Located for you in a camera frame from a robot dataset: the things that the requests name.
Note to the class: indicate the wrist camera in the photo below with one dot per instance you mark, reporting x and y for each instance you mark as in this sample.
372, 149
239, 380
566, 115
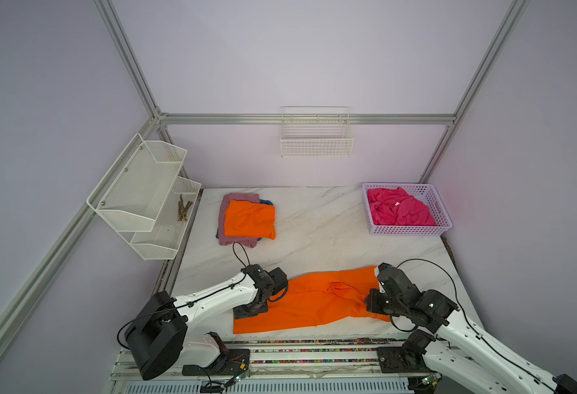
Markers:
276, 278
392, 281

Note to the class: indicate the white mesh upper shelf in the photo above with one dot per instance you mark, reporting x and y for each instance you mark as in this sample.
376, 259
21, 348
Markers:
132, 194

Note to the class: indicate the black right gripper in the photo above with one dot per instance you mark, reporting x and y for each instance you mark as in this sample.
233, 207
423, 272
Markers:
371, 304

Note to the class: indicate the folded orange t-shirt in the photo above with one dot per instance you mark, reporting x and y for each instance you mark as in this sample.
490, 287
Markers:
251, 220

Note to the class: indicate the white wire wall basket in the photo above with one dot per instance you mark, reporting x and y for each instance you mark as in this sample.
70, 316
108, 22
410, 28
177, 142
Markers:
315, 132

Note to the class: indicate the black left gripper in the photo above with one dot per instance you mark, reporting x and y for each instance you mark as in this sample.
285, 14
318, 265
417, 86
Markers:
239, 313

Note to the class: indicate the orange t-shirt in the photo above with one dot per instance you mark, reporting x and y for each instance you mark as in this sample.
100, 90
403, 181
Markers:
316, 299
251, 220

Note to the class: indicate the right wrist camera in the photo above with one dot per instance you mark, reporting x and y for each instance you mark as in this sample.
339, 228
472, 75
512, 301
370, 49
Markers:
392, 281

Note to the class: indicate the lilac perforated plastic basket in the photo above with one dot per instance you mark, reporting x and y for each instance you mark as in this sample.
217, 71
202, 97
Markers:
427, 194

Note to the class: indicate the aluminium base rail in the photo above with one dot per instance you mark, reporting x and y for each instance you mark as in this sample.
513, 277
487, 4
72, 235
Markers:
335, 358

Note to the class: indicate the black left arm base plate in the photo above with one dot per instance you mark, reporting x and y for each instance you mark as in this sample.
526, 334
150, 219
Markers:
230, 363

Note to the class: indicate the folded mauve t-shirt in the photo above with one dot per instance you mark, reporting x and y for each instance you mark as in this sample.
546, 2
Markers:
229, 240

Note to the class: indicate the aluminium frame profile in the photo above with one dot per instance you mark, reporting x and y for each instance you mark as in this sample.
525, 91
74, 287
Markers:
21, 308

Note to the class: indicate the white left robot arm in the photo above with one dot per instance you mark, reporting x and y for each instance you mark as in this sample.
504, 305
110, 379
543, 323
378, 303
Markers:
167, 326

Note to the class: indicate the white mesh shelf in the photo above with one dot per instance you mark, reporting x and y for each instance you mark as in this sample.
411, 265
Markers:
164, 241
132, 194

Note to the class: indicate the wooden clothespins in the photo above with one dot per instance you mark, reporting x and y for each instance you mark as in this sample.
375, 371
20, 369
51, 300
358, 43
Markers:
183, 208

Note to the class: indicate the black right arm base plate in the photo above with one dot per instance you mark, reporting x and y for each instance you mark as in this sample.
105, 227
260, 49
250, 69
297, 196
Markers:
400, 360

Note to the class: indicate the white mesh lower shelf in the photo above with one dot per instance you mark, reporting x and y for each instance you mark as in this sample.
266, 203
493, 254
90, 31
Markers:
164, 241

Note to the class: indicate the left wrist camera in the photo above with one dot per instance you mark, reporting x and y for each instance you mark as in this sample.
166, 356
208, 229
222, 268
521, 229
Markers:
276, 278

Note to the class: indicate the pink t-shirt in basket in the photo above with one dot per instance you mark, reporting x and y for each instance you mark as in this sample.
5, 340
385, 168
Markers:
397, 208

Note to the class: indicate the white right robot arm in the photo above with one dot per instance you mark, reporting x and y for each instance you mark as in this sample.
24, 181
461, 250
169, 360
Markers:
447, 342

